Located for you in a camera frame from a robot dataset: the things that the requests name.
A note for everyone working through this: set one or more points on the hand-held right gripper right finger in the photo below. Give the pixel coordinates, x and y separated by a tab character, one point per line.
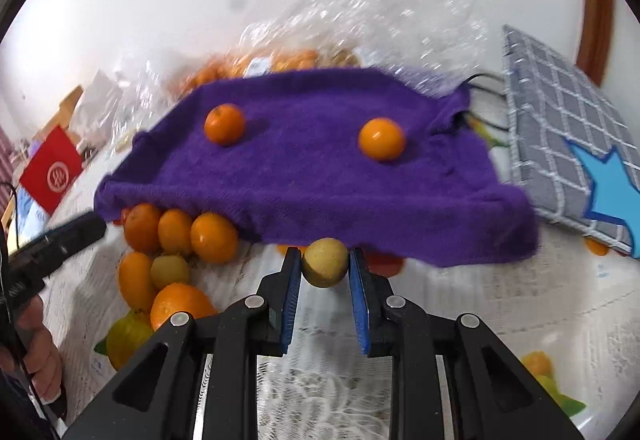
359	300

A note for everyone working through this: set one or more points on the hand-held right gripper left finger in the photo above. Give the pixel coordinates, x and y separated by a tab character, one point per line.
292	300

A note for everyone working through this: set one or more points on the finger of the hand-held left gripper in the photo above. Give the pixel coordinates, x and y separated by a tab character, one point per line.
65	237

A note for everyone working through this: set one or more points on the small yellow-red fruit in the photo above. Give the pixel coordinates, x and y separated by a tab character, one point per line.
170	271
325	262

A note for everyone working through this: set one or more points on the orange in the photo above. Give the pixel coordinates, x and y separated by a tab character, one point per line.
180	305
142	227
225	124
175	231
214	236
134	280
381	139

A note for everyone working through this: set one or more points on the person's left hand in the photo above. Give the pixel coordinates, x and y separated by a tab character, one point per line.
37	350

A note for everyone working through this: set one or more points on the red box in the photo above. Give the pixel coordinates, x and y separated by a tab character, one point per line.
50	176

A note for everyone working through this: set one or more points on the printed lace tablecloth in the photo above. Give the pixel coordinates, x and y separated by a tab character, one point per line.
450	300

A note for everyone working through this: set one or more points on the purple towel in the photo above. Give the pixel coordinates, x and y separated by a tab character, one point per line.
310	170

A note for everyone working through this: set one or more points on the cardboard box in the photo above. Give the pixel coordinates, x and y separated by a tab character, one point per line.
70	105

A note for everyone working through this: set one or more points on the crumpled clear plastic bag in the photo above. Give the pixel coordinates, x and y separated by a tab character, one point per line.
130	95

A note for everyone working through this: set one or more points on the bagged oranges pile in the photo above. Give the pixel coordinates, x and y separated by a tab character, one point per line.
210	73

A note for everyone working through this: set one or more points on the white barcode label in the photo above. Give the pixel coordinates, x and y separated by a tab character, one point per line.
257	65

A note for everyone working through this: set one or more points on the bagged brown fruit pile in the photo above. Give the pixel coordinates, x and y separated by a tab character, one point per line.
345	56

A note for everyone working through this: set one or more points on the grey plaid cushion blue star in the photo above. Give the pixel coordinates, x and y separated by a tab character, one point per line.
550	95

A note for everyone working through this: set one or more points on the large clear plastic bag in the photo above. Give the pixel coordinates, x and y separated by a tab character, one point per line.
400	10

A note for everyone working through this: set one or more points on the brown wooden door frame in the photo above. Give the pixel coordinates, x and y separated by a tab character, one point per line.
597	20

